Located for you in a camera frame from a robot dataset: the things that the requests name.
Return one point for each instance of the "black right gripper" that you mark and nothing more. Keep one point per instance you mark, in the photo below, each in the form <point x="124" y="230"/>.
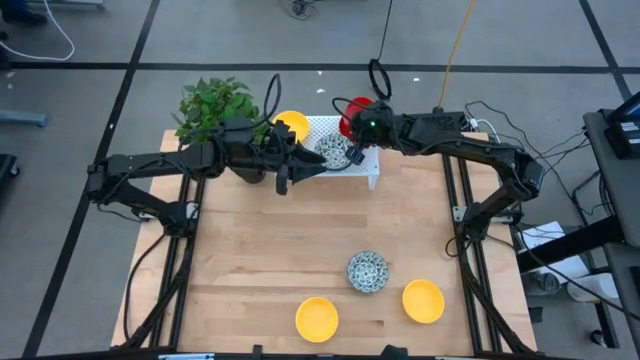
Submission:
<point x="375" y="127"/>

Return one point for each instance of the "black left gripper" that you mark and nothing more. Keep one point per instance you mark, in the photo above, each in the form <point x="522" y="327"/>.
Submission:
<point x="280" y="150"/>

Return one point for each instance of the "patterned bowl with teal outside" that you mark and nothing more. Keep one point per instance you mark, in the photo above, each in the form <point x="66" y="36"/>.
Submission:
<point x="368" y="271"/>
<point x="332" y="150"/>

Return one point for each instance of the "red mini bowl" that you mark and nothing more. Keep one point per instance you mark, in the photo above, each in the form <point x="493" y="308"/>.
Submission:
<point x="346" y="122"/>

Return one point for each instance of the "yellow mini bowl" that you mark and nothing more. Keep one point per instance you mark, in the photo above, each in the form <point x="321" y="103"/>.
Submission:
<point x="295" y="122"/>
<point x="317" y="319"/>
<point x="423" y="301"/>

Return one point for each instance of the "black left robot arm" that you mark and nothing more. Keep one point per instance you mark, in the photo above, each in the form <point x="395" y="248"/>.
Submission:
<point x="150" y="165"/>

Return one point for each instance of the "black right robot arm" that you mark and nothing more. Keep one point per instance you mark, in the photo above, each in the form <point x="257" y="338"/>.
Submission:
<point x="475" y="145"/>

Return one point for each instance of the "white perforated metal rack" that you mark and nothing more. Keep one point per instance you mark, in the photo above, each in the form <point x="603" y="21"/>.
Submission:
<point x="370" y="160"/>

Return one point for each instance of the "green leafy plant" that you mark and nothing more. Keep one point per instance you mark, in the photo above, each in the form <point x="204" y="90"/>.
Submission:
<point x="212" y="105"/>

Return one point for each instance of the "white paper sheet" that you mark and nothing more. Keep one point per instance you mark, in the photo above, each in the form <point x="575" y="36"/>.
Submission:
<point x="545" y="235"/>

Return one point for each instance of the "black desk leg bar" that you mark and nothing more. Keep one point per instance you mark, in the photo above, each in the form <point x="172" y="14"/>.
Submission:
<point x="575" y="242"/>

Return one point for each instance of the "grey side desk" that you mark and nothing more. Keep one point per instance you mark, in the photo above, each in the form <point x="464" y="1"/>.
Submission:
<point x="620" y="190"/>

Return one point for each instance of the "black laptop computer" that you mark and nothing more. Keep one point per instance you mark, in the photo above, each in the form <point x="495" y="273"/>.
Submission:
<point x="625" y="130"/>

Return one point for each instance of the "grey floor bar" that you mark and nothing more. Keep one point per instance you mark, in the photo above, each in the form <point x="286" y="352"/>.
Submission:
<point x="22" y="119"/>

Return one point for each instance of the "black floor caster base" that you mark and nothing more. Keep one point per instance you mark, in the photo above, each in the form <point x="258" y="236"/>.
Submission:
<point x="7" y="167"/>

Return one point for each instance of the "person's foot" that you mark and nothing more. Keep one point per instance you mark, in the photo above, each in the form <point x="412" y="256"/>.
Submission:
<point x="22" y="15"/>

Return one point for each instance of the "black right frame rails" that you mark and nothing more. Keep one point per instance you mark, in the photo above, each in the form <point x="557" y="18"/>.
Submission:
<point x="446" y="175"/>

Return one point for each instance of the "black frame rails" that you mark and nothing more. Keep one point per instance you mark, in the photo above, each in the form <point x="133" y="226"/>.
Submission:
<point x="446" y="175"/>
<point x="175" y="310"/>

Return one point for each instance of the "black left frame rails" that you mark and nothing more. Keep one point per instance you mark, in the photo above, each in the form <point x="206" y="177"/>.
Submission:
<point x="175" y="310"/>

